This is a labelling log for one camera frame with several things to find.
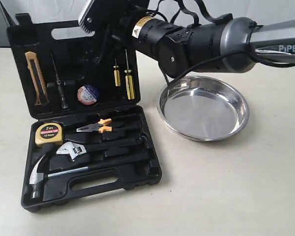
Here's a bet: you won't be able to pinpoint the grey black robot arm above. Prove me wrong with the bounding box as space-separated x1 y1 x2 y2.
79 0 295 78

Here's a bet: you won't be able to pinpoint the clear test screwdriver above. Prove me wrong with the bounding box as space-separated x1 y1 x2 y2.
50 52 68 109

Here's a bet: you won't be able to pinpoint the large yellow screwdriver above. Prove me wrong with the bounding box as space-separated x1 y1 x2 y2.
124 49 135 100

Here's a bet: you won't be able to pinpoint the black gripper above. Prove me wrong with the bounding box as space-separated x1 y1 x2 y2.
93 0 150 65

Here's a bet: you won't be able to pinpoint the white backdrop cloth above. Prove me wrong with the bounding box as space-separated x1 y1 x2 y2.
0 0 295 50

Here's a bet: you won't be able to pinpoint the yellow tape measure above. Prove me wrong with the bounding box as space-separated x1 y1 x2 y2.
35 122 63 147

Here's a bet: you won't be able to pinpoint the black plastic tool case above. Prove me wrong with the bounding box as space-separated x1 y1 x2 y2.
6 13 162 212

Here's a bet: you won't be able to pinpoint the orange handled pliers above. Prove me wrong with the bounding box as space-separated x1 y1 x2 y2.
76 118 141 134

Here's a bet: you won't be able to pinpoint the round steel tray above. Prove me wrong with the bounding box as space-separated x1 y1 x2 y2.
156 76 250 142

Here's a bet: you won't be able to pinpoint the yellow utility knife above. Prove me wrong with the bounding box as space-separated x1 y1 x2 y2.
25 51 50 106

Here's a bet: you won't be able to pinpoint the black adjustable wrench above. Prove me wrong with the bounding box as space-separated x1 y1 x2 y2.
56 138 143 162

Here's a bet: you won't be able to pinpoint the small yellow screwdriver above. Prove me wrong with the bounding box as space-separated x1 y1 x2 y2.
113 58 121 87

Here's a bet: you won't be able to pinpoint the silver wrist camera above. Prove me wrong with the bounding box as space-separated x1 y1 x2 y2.
78 0 100 33

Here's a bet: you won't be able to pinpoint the steel claw hammer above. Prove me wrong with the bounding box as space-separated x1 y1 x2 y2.
29 152 149 199

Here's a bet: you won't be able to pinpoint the electrical tape roll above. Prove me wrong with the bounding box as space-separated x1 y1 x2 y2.
77 84 99 106

